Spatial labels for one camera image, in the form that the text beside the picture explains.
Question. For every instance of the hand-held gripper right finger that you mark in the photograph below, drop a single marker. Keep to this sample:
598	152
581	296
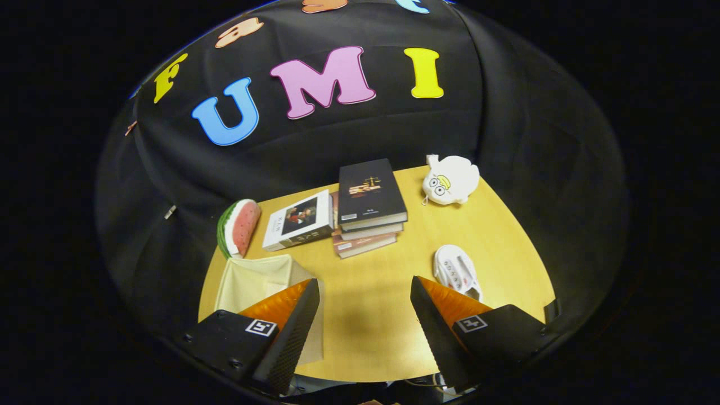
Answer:
436	334

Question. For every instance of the black backdrop cloth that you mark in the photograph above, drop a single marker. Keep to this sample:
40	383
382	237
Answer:
534	140

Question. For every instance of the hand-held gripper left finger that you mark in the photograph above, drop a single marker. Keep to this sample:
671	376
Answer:
292	337

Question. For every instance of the black table bracket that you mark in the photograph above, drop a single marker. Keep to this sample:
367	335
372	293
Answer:
552	311

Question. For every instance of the cream fabric storage box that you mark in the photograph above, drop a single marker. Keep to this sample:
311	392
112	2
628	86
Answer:
253	284

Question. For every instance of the white sneaker shoe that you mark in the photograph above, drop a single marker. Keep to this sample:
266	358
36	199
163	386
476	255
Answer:
455	270

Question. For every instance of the dark grey book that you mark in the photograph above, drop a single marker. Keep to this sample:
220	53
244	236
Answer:
374	232

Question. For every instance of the pink clip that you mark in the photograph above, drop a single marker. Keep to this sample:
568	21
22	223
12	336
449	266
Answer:
130	128

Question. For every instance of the black hardcover book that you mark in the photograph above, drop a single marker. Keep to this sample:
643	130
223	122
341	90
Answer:
368	191

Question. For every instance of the white plush toy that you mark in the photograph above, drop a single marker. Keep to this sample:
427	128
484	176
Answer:
453	180

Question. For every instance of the watermelon slice toy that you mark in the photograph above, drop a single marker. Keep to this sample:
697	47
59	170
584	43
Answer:
242	228

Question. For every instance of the white portrait cover book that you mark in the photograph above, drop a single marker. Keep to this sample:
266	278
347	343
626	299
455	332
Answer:
298	222

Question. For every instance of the brown cover book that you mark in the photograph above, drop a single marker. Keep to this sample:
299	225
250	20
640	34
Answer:
363	245

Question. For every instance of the silver clip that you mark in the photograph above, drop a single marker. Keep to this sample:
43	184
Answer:
170	212

